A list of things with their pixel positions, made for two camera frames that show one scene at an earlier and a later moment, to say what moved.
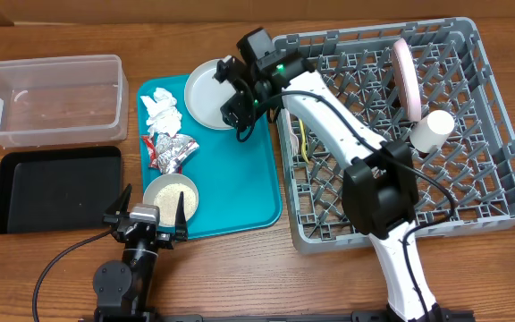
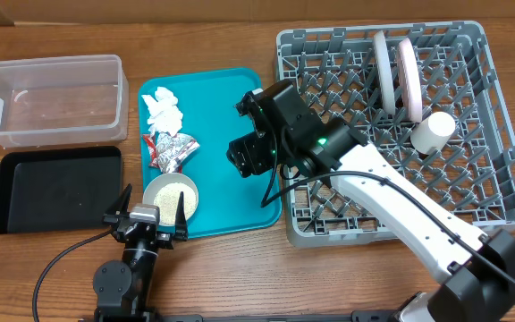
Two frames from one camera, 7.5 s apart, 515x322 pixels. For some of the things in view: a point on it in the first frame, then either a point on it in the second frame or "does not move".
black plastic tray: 55,187 does not move
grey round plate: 204,95 → 384,71
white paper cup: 432,130 does not move
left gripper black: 121,205 does not move
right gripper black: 237,109 → 243,152
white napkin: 164,116 does not move
